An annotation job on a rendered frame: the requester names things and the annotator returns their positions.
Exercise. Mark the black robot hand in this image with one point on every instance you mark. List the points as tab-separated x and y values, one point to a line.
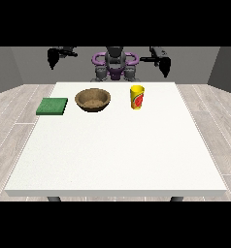
53	56
164	64

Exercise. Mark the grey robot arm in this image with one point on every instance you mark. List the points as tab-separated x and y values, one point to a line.
158	52
67	49

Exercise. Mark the yellow cup with melon print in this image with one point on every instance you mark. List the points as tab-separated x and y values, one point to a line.
137	97

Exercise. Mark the green square pad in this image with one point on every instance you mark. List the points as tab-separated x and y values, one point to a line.
51	106

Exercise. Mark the brown wooden bowl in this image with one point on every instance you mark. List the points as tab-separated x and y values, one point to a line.
92	99

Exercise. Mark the grey robot trunk purple rings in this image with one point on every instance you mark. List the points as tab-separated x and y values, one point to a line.
114	66

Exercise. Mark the dark table leg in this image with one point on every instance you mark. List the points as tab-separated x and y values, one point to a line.
54	199
177	199

